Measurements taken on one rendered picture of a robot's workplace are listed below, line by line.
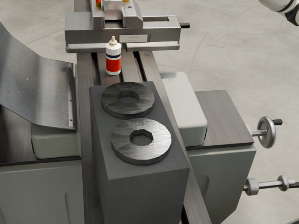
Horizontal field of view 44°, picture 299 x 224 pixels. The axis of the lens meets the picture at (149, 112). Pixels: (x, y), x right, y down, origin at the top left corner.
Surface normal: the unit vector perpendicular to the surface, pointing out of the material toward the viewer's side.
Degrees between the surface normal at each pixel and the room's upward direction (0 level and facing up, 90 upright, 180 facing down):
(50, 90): 16
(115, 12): 90
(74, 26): 0
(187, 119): 0
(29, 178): 90
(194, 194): 0
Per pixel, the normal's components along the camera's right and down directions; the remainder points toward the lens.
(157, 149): 0.06, -0.77
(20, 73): 0.73, -0.60
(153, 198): 0.24, 0.63
